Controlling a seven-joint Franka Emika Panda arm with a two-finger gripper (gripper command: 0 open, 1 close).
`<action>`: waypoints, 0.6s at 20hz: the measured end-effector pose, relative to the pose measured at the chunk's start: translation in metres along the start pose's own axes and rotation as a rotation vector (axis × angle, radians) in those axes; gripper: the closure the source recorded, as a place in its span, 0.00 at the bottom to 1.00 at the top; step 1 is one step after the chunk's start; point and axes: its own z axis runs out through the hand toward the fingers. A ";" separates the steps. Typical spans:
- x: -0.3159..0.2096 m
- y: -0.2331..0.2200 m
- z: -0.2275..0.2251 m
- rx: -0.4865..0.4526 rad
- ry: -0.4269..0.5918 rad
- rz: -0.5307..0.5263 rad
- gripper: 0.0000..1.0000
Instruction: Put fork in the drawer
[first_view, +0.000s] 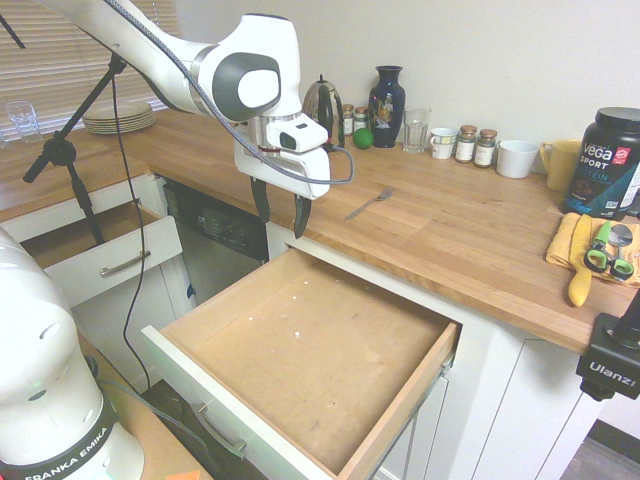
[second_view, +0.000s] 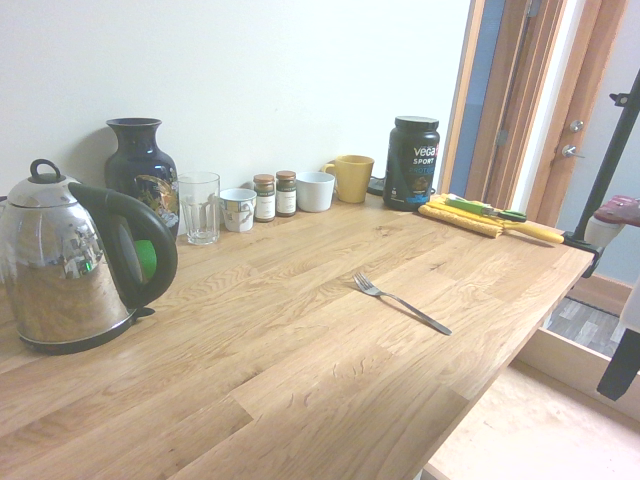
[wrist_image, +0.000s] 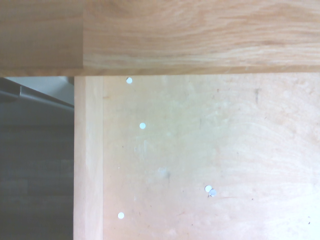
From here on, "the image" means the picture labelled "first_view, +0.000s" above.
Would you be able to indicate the green lime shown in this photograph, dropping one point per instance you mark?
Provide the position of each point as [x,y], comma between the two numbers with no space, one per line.
[363,138]

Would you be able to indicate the black Vega protein tub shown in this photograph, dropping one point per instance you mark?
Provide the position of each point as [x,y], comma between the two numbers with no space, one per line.
[605,165]

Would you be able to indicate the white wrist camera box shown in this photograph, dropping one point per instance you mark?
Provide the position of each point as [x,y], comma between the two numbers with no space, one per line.
[297,132]

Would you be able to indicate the plain white bowl cup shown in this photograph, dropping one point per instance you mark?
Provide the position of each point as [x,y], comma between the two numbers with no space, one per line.
[517,160]

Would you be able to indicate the copper lid spice jar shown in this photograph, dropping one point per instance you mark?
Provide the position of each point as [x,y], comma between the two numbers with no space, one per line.
[485,150]
[465,146]

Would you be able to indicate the dark blue painted vase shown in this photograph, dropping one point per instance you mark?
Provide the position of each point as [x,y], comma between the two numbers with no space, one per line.
[386,110]

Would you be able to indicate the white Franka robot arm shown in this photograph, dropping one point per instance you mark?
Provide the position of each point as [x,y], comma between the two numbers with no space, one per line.
[260,50]

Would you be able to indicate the small open white drawer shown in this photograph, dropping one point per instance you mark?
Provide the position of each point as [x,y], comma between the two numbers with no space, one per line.
[125,240]

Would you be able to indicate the black zip tie tail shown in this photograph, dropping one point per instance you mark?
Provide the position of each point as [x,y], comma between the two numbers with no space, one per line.
[12,31]

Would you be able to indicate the yellow sheathed knife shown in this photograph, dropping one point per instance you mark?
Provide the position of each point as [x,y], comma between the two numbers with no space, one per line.
[580,270]

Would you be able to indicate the yellow mug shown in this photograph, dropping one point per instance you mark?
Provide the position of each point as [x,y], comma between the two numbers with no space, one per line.
[562,165]

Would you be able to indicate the black tripod stand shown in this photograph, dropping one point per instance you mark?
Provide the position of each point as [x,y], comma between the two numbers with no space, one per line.
[57,150]

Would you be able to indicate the silver metal fork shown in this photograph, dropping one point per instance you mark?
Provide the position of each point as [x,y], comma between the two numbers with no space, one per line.
[367,205]

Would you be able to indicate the stack of beige plates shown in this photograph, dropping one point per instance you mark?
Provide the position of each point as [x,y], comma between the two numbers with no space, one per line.
[120,120]

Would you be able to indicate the clear faceted glass tumbler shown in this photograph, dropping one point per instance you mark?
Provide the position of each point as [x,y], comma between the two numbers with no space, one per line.
[417,131]

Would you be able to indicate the clear drinking glass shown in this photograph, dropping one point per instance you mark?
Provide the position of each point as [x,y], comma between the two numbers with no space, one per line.
[20,122]

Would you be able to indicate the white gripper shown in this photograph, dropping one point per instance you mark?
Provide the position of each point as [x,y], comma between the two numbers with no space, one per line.
[300,172]

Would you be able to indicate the yellow cloth towel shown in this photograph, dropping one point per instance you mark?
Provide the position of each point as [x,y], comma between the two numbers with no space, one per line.
[560,245]

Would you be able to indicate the black Ulanzi camera mount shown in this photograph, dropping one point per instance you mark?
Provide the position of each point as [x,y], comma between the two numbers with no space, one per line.
[607,367]

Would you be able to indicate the small spice jar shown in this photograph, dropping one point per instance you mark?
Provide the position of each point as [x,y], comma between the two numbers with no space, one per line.
[348,119]
[360,120]

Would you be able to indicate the brown wooden robot platform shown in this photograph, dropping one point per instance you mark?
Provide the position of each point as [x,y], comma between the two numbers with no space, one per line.
[145,440]

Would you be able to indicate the white base cabinet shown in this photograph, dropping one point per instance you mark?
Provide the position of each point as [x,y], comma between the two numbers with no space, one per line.
[505,380]

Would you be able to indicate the small white cup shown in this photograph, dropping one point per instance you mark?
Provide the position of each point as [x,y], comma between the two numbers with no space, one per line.
[442,144]

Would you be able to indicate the large open wooden drawer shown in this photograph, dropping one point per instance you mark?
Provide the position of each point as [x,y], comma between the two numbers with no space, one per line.
[310,360]

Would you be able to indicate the black steel dishwasher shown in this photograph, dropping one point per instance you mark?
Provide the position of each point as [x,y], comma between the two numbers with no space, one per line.
[220,245]

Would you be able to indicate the window blinds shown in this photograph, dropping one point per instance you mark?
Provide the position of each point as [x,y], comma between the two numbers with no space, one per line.
[50,75]

